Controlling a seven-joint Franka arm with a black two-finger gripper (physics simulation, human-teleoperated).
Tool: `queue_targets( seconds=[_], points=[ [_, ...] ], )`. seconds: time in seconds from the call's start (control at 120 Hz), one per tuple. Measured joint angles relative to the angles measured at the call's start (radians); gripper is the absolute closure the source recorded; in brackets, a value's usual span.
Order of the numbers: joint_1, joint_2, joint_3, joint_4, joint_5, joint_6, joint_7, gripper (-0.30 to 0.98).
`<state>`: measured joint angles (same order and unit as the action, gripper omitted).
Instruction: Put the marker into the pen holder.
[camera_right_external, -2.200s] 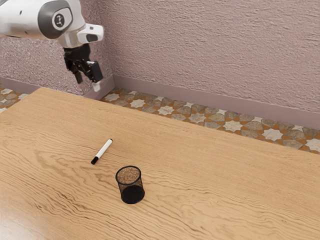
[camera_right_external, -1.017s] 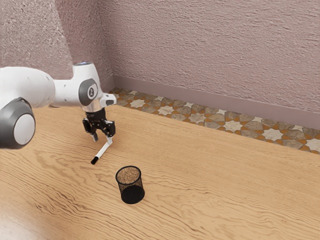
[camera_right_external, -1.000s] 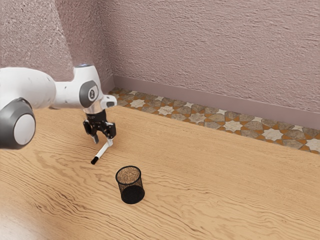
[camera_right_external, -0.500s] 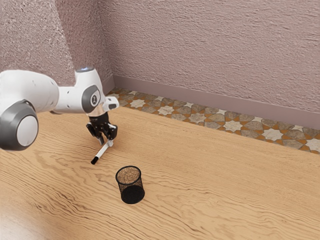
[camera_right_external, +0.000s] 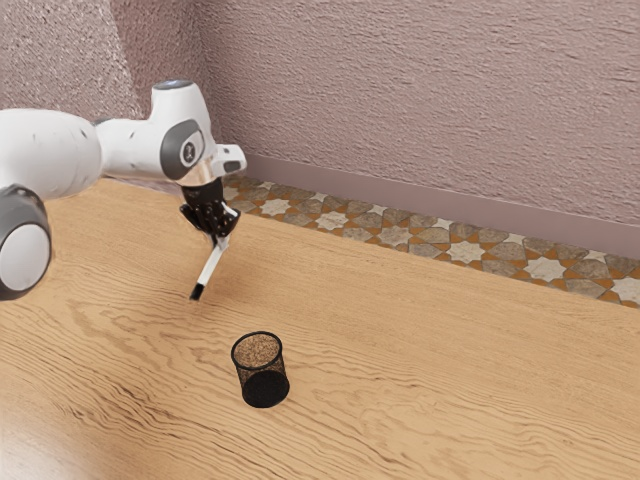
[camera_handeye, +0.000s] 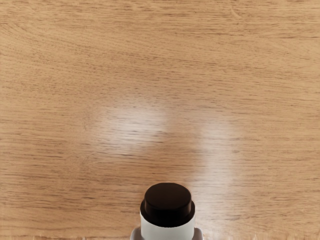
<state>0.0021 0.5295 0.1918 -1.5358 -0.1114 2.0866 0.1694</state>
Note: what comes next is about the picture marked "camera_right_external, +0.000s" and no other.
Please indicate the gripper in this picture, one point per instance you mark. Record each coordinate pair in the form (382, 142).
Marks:
(206, 210)

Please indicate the white pen with black tip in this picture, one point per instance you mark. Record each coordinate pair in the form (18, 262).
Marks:
(210, 265)

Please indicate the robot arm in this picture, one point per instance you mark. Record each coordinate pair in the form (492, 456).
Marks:
(50, 150)

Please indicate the black mesh pen holder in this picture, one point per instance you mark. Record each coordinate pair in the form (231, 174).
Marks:
(262, 387)

